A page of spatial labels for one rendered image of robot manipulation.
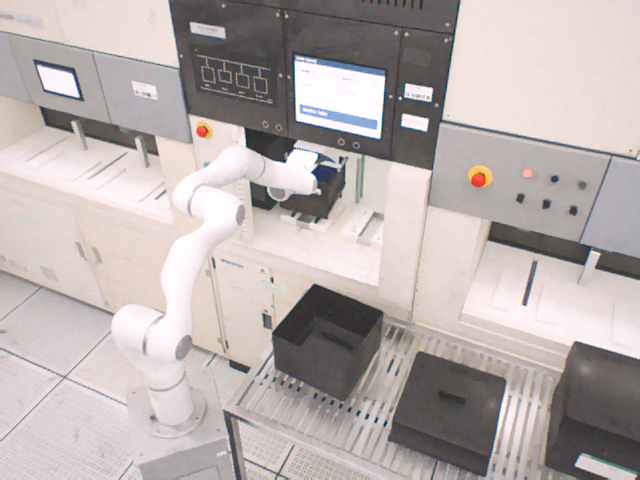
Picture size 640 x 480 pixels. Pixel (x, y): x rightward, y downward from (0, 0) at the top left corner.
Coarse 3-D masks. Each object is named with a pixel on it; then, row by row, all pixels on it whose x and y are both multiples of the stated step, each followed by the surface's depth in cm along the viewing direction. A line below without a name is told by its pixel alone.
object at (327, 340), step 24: (312, 288) 196; (312, 312) 204; (336, 312) 199; (360, 312) 192; (288, 336) 191; (312, 336) 199; (336, 336) 195; (360, 336) 199; (288, 360) 181; (312, 360) 174; (336, 360) 190; (360, 360) 179; (312, 384) 182; (336, 384) 175
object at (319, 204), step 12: (300, 144) 214; (312, 144) 214; (288, 156) 223; (336, 180) 221; (324, 192) 215; (336, 192) 226; (288, 204) 227; (300, 204) 224; (312, 204) 222; (324, 204) 219; (324, 216) 223
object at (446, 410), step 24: (432, 360) 179; (408, 384) 172; (432, 384) 172; (456, 384) 172; (480, 384) 172; (504, 384) 172; (408, 408) 165; (432, 408) 165; (456, 408) 165; (480, 408) 165; (408, 432) 162; (432, 432) 159; (456, 432) 159; (480, 432) 159; (432, 456) 164; (456, 456) 160; (480, 456) 155
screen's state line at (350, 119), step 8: (304, 112) 173; (312, 112) 172; (320, 112) 171; (328, 112) 170; (336, 112) 168; (336, 120) 170; (344, 120) 169; (352, 120) 168; (360, 120) 166; (368, 120) 165; (376, 120) 164; (368, 128) 167; (376, 128) 166
